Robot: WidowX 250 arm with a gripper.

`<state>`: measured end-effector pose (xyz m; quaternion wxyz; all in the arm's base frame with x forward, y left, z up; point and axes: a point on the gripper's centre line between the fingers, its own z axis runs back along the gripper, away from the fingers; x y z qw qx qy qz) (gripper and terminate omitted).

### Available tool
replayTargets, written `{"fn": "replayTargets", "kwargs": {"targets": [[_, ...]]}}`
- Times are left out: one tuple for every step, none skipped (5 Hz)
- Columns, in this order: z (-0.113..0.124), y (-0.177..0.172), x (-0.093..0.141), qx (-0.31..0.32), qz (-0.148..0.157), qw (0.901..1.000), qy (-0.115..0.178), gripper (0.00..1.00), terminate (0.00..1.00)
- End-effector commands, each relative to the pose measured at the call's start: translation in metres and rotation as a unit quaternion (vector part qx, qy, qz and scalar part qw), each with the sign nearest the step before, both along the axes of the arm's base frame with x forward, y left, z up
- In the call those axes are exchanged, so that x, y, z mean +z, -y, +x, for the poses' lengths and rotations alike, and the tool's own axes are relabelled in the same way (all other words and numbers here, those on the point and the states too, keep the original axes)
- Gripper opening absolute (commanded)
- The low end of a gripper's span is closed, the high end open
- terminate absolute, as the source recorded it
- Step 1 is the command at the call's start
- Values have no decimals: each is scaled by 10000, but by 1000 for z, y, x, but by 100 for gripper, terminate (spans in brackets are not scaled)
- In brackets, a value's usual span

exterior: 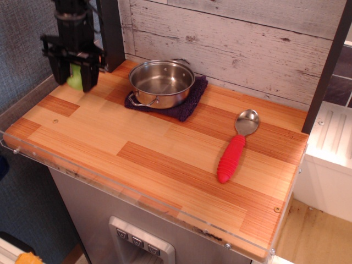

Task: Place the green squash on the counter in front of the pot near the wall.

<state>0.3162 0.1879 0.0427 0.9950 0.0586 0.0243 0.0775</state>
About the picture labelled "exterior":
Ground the yellow object bottom left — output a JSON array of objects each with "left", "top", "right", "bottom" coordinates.
[{"left": 1, "top": 252, "right": 44, "bottom": 264}]

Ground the green toy squash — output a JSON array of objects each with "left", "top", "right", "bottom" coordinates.
[{"left": 67, "top": 64, "right": 83, "bottom": 91}]

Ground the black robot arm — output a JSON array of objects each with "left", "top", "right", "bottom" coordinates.
[{"left": 40, "top": 1, "right": 106, "bottom": 93}]

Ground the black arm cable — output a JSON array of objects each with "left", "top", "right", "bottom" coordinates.
[{"left": 87, "top": 0, "right": 104, "bottom": 35}]

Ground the dark right post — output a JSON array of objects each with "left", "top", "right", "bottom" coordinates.
[{"left": 301, "top": 0, "right": 351, "bottom": 134}]

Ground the purple knitted cloth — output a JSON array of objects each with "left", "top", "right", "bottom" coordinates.
[{"left": 124, "top": 75, "right": 208, "bottom": 122}]

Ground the grey toy fridge cabinet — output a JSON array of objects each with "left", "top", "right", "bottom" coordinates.
[{"left": 49, "top": 169, "right": 251, "bottom": 263}]

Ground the red-handled metal spoon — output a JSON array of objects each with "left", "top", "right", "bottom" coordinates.
[{"left": 217, "top": 109, "right": 260, "bottom": 183}]

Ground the clear acrylic edge guard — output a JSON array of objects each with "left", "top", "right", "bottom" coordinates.
[{"left": 4, "top": 126, "right": 307, "bottom": 263}]

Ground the silver dispenser panel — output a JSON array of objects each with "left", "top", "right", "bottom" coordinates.
[{"left": 108, "top": 216, "right": 176, "bottom": 263}]

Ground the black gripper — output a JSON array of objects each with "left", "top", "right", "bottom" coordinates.
[{"left": 40, "top": 16, "right": 106, "bottom": 92}]

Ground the white toy sink unit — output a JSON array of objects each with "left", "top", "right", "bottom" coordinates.
[{"left": 293, "top": 40, "right": 352, "bottom": 223}]

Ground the stainless steel pot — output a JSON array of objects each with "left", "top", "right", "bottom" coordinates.
[{"left": 128, "top": 58, "right": 195, "bottom": 109}]

